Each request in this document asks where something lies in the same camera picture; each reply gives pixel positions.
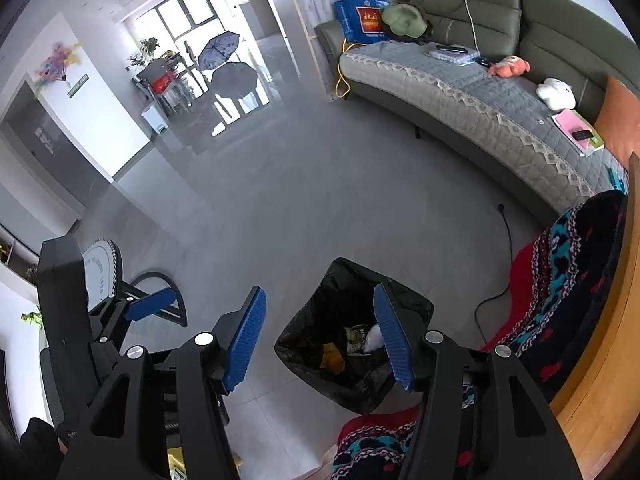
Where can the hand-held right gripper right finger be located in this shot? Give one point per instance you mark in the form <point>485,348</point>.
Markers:
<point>392,340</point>

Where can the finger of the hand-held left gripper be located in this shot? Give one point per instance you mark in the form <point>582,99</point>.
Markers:
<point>150,304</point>
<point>181,300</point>

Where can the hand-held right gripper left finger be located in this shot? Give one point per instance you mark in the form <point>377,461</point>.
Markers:
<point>244,345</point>

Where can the black lined trash bin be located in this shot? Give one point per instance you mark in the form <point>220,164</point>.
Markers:
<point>320,305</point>

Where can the person's left forearm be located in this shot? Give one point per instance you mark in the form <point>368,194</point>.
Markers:
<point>40,450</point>

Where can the white crumpled tissue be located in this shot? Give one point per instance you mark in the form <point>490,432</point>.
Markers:
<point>374,339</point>

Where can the green toy figure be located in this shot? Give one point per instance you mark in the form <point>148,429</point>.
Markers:
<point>31,318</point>

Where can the green snack packet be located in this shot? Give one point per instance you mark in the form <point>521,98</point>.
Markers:
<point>356,339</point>

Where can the beige cloth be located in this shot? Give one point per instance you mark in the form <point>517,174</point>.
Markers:
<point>327,466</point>

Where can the red black patterned blanket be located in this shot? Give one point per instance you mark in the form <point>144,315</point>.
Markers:
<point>565,280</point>

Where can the white pedal bin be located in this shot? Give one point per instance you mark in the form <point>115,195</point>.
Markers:
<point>154,119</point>

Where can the grey open umbrella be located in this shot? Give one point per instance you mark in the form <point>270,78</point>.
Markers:
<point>235,79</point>

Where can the dining table with chairs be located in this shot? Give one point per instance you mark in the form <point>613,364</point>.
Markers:
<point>155,72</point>

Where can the blue open umbrella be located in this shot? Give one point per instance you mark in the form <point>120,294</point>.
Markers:
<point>217,50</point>

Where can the potted plant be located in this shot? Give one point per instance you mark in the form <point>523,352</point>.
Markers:
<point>148,47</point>

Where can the grey quilted sofa cover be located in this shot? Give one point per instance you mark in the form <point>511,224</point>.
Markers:
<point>450,80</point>

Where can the black remote control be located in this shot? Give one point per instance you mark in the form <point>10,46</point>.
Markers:
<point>581,135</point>

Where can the pink book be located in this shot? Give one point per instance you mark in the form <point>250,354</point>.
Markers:
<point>567,122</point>

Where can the white cloth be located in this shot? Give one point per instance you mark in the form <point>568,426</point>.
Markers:
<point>555,92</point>

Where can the large orange cushion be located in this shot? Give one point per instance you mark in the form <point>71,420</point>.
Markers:
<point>620,115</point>

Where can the green sun hat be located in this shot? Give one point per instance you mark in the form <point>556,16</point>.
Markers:
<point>402,19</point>

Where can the light wood partition panel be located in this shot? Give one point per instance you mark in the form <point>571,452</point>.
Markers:
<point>310,5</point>

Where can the blue shopping bag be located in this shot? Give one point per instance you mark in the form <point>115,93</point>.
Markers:
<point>357,17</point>

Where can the green leather sofa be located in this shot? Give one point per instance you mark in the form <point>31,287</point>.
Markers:
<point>550,15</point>

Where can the colourful wall decoration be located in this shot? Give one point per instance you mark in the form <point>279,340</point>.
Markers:
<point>55,65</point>

